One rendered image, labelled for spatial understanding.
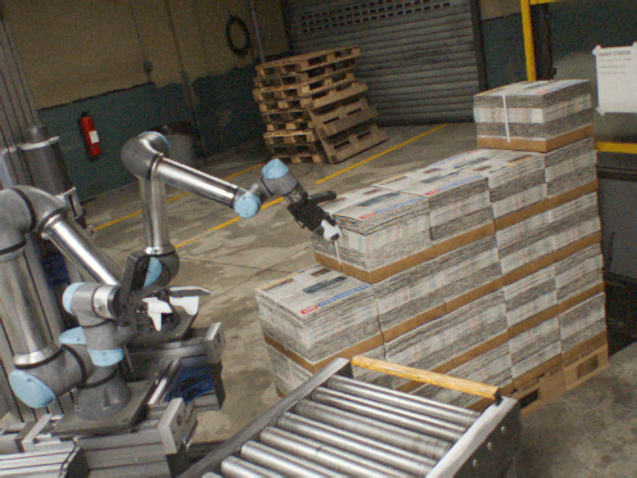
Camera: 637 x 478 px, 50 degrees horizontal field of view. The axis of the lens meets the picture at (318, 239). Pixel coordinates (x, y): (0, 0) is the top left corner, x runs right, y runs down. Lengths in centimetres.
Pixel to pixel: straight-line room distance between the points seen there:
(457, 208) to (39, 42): 720
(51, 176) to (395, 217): 109
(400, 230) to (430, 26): 765
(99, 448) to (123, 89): 786
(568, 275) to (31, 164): 209
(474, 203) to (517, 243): 29
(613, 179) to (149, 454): 247
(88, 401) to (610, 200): 257
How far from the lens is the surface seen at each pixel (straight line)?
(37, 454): 210
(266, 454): 164
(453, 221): 251
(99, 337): 160
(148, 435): 196
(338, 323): 229
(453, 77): 980
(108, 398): 197
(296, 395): 183
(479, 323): 270
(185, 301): 146
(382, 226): 231
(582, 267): 308
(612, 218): 360
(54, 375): 184
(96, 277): 173
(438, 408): 169
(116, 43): 963
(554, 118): 284
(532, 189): 277
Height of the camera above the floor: 171
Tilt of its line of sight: 17 degrees down
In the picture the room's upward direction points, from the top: 11 degrees counter-clockwise
